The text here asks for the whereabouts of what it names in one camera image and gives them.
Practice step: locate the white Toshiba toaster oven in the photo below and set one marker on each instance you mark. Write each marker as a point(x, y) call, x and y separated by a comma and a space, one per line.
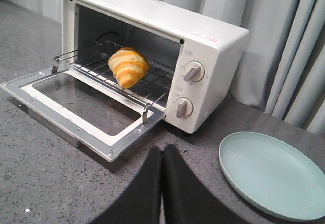
point(168, 34)

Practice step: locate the golden croissant bread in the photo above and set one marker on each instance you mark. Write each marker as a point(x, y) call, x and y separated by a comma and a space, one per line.
point(128, 66)

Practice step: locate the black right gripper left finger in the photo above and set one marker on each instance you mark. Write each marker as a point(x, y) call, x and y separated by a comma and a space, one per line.
point(140, 201)

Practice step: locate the oven glass door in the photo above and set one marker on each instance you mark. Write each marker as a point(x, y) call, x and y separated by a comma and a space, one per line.
point(72, 127)

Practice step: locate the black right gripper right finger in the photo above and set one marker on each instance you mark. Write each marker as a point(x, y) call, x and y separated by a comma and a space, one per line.
point(185, 198)

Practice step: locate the grey curtain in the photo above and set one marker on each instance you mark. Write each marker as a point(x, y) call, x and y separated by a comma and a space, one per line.
point(281, 71)

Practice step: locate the light green plate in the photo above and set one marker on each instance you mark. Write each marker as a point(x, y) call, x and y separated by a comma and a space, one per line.
point(273, 176)

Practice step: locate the upper oven knob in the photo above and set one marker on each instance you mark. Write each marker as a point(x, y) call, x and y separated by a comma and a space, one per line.
point(194, 72)

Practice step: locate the metal wire oven rack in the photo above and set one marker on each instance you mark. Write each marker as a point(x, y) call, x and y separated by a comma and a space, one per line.
point(151, 92)

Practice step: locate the lower oven knob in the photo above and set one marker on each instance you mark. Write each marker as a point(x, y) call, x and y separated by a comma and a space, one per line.
point(184, 107)

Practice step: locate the oven knob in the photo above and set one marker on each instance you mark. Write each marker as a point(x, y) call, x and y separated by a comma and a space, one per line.
point(194, 72)
point(184, 107)

